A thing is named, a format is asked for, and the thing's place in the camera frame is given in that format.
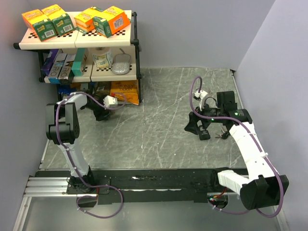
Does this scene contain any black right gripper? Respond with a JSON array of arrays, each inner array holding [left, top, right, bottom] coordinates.
[[184, 98, 224, 135]]

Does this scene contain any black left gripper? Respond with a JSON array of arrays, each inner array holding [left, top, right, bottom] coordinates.
[[83, 95, 112, 121]]

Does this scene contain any black padlock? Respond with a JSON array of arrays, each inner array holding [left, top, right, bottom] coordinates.
[[198, 126, 211, 141]]

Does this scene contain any black padlock key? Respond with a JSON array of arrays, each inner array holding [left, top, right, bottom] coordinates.
[[216, 131, 230, 140]]

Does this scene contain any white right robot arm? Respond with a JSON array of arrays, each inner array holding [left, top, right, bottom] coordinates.
[[185, 90, 289, 210]]

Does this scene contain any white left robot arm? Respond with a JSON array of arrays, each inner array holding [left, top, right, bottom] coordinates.
[[46, 91, 118, 193]]

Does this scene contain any olive brown snack bag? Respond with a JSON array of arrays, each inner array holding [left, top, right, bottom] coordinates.
[[94, 81, 111, 97]]

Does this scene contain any orange honey dijon bag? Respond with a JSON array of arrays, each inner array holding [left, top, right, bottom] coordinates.
[[110, 80, 139, 105]]

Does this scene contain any silver mesh pouch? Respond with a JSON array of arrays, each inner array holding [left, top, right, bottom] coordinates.
[[112, 48, 131, 75]]

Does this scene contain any grey black box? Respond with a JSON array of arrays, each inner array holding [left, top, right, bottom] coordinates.
[[58, 54, 76, 85]]

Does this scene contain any paper towel roll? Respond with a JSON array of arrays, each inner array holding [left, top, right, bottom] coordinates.
[[91, 47, 113, 69]]

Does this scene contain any white grey box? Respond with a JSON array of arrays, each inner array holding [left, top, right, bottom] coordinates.
[[47, 53, 67, 84]]

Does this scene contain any beige three-tier shelf rack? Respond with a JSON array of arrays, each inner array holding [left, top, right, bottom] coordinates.
[[13, 10, 142, 101]]

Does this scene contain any purple box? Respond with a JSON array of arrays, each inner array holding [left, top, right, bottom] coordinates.
[[40, 49, 62, 76]]

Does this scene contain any yellow orange sponge pack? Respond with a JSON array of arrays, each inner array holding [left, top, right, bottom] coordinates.
[[74, 6, 103, 34]]

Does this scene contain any orange green sponge box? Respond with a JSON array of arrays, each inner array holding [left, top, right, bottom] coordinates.
[[22, 9, 57, 42], [42, 4, 75, 36], [93, 6, 130, 38]]

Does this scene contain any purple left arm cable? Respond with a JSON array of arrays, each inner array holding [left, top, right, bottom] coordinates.
[[55, 91, 128, 191]]

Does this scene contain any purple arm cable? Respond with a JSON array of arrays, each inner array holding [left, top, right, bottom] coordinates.
[[55, 91, 128, 191], [189, 76, 284, 218]]

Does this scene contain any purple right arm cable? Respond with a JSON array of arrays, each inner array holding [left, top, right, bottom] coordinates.
[[189, 76, 284, 218]]

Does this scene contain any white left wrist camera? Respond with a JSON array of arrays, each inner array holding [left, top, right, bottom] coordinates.
[[103, 95, 118, 108]]

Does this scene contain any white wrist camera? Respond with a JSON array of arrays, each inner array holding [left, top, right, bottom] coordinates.
[[103, 95, 118, 108], [193, 89, 208, 111]]

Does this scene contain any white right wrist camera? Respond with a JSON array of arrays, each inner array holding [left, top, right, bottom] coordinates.
[[193, 89, 208, 111]]

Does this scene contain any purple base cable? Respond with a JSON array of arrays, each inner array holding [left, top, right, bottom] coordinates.
[[76, 185, 125, 219]]

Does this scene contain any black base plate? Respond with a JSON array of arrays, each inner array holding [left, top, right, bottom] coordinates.
[[35, 168, 233, 207]]

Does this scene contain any aluminium rail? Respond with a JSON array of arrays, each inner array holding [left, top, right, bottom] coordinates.
[[23, 175, 281, 196]]

